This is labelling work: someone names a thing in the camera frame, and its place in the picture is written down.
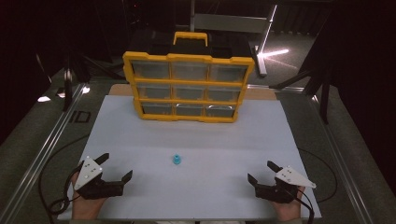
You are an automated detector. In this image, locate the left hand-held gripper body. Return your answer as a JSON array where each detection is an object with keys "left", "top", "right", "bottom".
[{"left": 74, "top": 156, "right": 125, "bottom": 201}]

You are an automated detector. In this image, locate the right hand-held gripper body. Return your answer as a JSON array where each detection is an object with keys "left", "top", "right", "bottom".
[{"left": 255, "top": 165, "right": 318, "bottom": 204}]

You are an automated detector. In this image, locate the yellow drawer organizer cabinet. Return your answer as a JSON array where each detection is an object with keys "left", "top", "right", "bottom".
[{"left": 121, "top": 31, "right": 260, "bottom": 124}]

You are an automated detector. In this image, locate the person's right hand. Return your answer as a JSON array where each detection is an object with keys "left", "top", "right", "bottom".
[{"left": 269, "top": 186, "right": 306, "bottom": 222}]

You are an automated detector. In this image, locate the person's left hand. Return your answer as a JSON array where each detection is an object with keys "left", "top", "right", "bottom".
[{"left": 71, "top": 172, "right": 107, "bottom": 220}]

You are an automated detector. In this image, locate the white table sheet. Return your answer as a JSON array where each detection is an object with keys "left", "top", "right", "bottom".
[{"left": 57, "top": 94, "right": 323, "bottom": 220}]

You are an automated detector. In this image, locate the black stand leg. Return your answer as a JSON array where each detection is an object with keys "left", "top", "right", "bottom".
[
  {"left": 61, "top": 50, "right": 125, "bottom": 112},
  {"left": 269, "top": 68, "right": 332, "bottom": 125}
]

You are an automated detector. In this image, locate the black cable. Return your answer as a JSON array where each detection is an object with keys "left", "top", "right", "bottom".
[
  {"left": 292, "top": 148, "right": 339, "bottom": 224},
  {"left": 37, "top": 133, "right": 92, "bottom": 224}
]

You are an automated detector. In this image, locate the aluminium rail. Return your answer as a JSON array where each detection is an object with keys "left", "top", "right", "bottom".
[
  {"left": 0, "top": 83, "right": 88, "bottom": 224},
  {"left": 310, "top": 92, "right": 376, "bottom": 224}
]

